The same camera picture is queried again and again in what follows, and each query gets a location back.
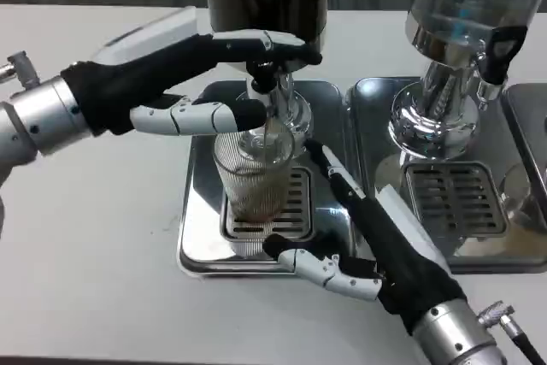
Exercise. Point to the steel drip grid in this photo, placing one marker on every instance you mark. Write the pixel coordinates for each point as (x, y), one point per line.
(453, 198)
(299, 198)

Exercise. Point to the steel drip tray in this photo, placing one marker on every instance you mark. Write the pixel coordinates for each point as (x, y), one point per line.
(527, 125)
(201, 211)
(384, 125)

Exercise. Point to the clear ribbed glass cup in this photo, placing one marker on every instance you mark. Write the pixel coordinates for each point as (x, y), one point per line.
(248, 185)

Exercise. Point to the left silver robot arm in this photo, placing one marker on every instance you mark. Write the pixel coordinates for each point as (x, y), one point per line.
(42, 117)

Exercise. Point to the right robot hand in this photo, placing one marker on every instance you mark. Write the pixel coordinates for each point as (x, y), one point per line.
(397, 254)

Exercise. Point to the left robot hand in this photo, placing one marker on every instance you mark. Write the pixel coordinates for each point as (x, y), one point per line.
(128, 78)

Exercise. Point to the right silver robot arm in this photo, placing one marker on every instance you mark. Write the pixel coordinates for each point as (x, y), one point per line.
(453, 335)

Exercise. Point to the black dispenser tap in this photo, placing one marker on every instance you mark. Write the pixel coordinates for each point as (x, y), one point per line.
(502, 53)
(261, 76)

